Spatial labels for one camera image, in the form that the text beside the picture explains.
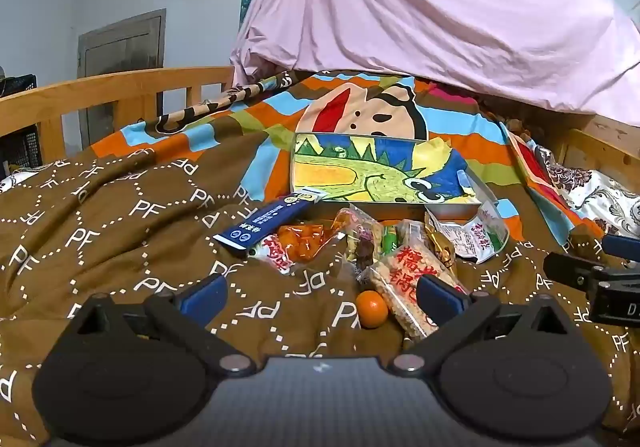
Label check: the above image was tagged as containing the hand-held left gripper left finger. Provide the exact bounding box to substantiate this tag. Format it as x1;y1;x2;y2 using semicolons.
60;273;257;378

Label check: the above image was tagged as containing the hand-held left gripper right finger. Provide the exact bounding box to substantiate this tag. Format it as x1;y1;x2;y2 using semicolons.
391;274;581;378

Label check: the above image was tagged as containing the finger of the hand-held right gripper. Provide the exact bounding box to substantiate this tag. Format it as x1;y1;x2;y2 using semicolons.
601;234;640;262
543;251;608;295

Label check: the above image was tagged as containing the rice cracker packet red print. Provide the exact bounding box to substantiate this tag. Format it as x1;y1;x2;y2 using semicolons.
357;222;468;343

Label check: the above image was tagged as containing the gold foil snack packet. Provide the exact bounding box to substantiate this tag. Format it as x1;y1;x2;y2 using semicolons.
425;212;458;273

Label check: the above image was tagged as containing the tangerine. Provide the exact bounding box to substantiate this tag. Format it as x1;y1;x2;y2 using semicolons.
356;290;390;329

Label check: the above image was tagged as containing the white snack packet green print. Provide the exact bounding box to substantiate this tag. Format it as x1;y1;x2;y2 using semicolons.
432;204;511;260

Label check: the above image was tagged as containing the small green snack packet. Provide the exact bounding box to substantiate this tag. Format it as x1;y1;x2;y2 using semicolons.
382;225;401;260

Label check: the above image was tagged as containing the long blue snack packet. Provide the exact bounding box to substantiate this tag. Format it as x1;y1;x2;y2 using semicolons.
212;191;327;258

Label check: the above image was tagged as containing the clear yellow-edged candy packet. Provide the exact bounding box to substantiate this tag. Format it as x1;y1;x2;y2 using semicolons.
332;206;385;290

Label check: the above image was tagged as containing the orange snack packet red print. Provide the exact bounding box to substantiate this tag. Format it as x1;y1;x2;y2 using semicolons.
248;223;346;275

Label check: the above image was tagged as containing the metal tin box dinosaur drawing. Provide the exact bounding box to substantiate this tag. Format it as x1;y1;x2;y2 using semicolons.
289;132;501;222

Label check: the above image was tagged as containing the white floral satin cloth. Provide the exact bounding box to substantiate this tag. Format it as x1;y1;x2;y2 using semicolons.
537;147;640;240

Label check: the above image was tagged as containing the brown lettered quilt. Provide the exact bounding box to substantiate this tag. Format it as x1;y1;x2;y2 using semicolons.
0;127;640;444

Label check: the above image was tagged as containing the colourful striped cartoon blanket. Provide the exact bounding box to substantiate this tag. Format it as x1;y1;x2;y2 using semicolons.
92;69;606;248

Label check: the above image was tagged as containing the tan black striped cloth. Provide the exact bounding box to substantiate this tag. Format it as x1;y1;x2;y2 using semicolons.
155;72;293;135

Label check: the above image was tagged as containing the black plastic crate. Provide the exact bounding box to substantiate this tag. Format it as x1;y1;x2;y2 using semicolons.
0;74;42;180

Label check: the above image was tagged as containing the grey wooden door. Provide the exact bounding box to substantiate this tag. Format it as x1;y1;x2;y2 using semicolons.
77;9;166;148

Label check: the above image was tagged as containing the pink bed sheet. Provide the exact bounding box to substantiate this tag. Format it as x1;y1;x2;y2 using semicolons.
230;0;640;128

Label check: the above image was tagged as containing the wooden bed frame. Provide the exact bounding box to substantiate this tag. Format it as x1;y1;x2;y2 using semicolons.
0;67;640;178

